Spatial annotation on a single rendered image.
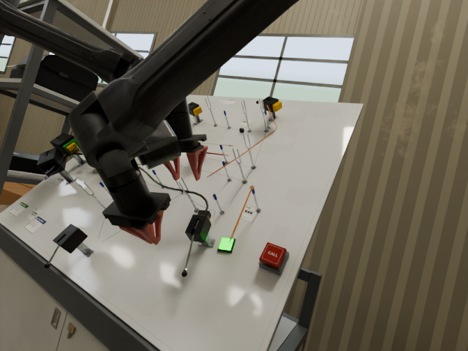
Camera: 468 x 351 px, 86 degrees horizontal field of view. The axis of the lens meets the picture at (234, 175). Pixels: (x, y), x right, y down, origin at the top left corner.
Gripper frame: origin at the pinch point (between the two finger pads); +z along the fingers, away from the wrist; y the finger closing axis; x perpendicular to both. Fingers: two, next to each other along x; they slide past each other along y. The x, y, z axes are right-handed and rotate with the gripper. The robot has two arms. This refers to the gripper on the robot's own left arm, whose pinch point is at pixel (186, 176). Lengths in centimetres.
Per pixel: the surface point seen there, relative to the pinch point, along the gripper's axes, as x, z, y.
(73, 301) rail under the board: 14.3, 31.4, 33.2
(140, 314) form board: 14.0, 30.0, 10.5
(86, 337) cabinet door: 16, 42, 31
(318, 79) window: -285, -18, -19
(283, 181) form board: -26.5, 11.1, -17.8
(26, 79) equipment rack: -30, -31, 89
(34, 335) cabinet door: 16, 50, 57
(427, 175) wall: -173, 61, -103
